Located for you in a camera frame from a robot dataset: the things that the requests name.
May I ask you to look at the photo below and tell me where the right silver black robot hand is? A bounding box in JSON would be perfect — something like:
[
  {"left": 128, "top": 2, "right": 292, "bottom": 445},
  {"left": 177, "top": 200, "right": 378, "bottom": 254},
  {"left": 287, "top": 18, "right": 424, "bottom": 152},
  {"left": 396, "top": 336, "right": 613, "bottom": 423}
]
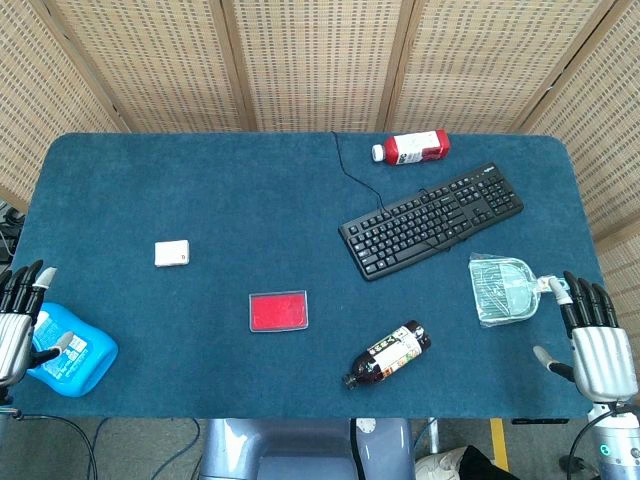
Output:
[{"left": 532, "top": 270, "right": 640, "bottom": 403}]

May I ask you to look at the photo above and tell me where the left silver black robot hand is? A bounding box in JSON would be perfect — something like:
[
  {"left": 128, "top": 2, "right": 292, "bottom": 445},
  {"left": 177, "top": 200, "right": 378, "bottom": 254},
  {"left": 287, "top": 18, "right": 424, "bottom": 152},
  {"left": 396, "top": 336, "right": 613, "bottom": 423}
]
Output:
[{"left": 0, "top": 259, "right": 76, "bottom": 390}]

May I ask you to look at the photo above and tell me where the small white box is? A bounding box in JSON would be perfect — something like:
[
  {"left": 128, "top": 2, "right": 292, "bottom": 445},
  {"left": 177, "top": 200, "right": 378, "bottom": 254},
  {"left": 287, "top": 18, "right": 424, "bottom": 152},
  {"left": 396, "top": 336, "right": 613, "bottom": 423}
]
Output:
[{"left": 153, "top": 239, "right": 191, "bottom": 268}]

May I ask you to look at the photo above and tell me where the red and white packaged card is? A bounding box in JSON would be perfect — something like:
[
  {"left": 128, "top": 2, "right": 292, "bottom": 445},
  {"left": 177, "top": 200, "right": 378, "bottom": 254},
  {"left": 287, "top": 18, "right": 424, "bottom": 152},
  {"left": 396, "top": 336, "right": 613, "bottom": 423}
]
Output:
[{"left": 248, "top": 290, "right": 310, "bottom": 333}]

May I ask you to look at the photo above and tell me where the blue detergent bottle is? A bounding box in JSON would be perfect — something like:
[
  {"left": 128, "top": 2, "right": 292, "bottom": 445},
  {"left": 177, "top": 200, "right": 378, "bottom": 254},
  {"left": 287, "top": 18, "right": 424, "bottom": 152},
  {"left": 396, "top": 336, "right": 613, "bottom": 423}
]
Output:
[{"left": 25, "top": 301, "right": 120, "bottom": 399}]

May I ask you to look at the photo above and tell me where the clear packaged green dustpan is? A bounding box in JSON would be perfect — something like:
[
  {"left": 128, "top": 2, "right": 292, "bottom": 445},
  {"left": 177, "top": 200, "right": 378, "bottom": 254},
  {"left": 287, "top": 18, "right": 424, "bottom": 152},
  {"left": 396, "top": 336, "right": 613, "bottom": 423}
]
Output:
[{"left": 468, "top": 253, "right": 569, "bottom": 330}]

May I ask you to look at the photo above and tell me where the black cloth bag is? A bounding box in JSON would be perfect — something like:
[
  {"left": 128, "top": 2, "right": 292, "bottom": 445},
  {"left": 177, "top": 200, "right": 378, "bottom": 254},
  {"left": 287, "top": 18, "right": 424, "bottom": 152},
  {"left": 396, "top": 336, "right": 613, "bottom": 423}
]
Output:
[{"left": 458, "top": 444, "right": 521, "bottom": 480}]

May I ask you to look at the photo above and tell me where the white sneaker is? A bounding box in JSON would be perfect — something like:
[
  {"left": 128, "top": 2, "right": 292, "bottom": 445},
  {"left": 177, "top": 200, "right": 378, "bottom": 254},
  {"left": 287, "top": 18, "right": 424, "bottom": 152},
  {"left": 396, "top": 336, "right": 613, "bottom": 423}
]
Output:
[{"left": 415, "top": 447, "right": 471, "bottom": 480}]

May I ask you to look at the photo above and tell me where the dark brown drink bottle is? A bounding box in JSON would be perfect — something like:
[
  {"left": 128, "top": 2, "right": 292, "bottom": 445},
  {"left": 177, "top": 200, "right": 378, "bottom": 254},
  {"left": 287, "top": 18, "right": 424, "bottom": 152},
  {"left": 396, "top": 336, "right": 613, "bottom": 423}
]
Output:
[{"left": 342, "top": 320, "right": 433, "bottom": 391}]

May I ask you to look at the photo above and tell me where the black computer keyboard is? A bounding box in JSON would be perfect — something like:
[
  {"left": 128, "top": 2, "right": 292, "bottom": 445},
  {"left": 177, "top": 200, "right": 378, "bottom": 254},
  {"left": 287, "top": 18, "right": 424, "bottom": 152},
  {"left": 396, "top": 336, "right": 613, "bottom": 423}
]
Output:
[{"left": 338, "top": 161, "right": 525, "bottom": 282}]

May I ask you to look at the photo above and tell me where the blue table cloth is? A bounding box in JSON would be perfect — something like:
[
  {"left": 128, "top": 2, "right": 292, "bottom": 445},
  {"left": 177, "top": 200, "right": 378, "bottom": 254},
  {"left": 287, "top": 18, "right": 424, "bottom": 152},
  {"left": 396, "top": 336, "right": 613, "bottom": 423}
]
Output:
[{"left": 9, "top": 131, "right": 607, "bottom": 420}]

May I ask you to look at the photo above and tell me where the red drink bottle white cap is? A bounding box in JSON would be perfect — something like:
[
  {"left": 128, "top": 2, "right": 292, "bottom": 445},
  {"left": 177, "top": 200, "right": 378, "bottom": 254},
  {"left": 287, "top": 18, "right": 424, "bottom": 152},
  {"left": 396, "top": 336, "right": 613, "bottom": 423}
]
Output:
[{"left": 371, "top": 129, "right": 452, "bottom": 166}]

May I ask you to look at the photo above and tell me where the grey robot torso base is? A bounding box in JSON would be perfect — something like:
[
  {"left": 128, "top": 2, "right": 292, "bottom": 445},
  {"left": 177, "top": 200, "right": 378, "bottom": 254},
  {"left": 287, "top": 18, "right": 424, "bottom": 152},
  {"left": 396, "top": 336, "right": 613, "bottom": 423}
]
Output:
[{"left": 197, "top": 417, "right": 417, "bottom": 480}]

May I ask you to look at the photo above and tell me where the woven bamboo folding screen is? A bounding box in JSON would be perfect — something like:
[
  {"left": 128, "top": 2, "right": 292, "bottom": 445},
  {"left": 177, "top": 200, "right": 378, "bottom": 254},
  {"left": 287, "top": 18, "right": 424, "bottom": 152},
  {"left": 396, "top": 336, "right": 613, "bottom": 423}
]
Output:
[{"left": 0, "top": 0, "right": 640, "bottom": 361}]

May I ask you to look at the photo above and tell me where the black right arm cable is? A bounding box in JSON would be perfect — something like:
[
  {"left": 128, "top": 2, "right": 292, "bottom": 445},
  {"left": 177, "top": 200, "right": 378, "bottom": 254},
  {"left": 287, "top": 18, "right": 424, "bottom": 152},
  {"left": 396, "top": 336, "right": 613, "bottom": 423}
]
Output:
[{"left": 568, "top": 402, "right": 632, "bottom": 480}]

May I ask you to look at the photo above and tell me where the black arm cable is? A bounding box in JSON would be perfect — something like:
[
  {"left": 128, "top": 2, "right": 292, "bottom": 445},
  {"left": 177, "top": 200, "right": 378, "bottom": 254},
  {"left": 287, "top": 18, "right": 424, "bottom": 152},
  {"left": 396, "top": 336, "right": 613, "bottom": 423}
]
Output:
[
  {"left": 568, "top": 402, "right": 632, "bottom": 480},
  {"left": 9, "top": 412, "right": 99, "bottom": 480}
]

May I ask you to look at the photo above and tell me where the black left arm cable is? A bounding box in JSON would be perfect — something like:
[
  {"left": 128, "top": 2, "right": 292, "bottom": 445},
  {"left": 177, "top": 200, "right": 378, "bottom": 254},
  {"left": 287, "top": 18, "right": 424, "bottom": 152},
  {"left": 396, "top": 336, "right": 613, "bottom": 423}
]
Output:
[{"left": 9, "top": 412, "right": 99, "bottom": 480}]

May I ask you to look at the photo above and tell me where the blue floor cable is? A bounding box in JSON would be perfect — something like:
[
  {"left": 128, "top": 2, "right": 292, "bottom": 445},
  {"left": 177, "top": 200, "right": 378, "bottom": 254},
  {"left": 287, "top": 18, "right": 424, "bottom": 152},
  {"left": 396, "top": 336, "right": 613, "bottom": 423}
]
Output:
[{"left": 89, "top": 417, "right": 202, "bottom": 480}]

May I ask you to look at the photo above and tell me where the black keyboard cable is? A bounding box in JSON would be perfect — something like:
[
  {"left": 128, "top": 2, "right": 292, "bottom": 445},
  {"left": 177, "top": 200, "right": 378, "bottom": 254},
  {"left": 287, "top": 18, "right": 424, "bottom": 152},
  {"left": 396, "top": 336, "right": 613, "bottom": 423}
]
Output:
[{"left": 330, "top": 130, "right": 469, "bottom": 251}]

